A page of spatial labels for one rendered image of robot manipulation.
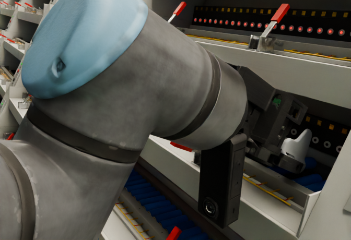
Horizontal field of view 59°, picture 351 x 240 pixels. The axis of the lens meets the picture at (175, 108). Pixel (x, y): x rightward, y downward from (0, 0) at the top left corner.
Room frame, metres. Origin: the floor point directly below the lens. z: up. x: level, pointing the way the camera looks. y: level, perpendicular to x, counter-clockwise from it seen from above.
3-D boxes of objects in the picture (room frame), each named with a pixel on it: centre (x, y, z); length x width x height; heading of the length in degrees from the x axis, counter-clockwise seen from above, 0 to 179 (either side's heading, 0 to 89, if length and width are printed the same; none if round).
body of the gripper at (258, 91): (0.35, -0.08, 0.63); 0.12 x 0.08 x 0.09; 132
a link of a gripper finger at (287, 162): (0.38, -0.14, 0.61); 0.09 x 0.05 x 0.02; 127
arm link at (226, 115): (0.30, -0.01, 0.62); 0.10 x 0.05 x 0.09; 42
